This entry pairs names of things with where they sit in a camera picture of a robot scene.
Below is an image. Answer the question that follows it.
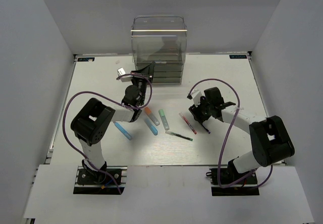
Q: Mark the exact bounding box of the clear acrylic drawer organizer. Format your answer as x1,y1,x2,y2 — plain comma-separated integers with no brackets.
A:
131,15,188,84

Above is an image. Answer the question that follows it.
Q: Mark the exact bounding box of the light blue highlighter left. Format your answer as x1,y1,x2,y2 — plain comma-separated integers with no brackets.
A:
113,122,132,140

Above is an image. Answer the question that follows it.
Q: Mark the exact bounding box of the right blue table label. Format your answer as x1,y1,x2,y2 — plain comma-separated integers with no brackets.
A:
229,54,247,59

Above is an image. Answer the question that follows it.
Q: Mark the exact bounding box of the green gel pen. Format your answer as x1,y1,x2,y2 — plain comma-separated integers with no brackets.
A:
165,130,193,141

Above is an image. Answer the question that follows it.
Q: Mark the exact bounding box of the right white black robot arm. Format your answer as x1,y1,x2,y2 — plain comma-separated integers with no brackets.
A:
187,87,295,188

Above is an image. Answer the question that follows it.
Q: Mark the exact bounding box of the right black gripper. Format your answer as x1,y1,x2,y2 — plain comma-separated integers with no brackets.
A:
189,95,213,124

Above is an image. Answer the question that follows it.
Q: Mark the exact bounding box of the blue table label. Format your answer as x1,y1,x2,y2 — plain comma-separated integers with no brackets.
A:
229,54,247,59
77,57,95,62

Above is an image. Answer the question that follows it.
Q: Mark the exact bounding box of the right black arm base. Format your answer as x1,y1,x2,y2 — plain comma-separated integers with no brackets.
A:
205,167,259,197

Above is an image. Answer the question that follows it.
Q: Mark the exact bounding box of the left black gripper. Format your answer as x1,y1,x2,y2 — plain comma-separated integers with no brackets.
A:
130,62,155,105

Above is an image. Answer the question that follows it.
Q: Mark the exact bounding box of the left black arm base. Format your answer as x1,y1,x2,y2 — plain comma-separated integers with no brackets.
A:
73,160,127,195

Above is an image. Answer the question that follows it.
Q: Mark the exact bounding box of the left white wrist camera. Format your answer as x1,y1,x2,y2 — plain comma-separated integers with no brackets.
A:
117,68,133,82

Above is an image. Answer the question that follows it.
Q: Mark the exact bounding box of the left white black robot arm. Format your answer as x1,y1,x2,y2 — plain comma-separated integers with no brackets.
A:
71,61,155,183

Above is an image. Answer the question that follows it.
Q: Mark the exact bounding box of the green highlighter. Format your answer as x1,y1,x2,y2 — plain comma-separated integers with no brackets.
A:
158,109,170,131

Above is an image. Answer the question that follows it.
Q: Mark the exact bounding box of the left blue table label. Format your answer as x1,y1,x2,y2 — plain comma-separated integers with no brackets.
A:
77,57,95,62

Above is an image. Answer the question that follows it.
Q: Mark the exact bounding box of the red gel pen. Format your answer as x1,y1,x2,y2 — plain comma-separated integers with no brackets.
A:
179,112,197,135

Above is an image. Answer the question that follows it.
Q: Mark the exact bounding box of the blue highlighter middle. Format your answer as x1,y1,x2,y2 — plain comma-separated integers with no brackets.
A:
144,118,158,136

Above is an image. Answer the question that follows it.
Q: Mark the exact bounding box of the orange highlighter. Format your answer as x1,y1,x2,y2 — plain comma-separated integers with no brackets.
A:
144,107,160,126

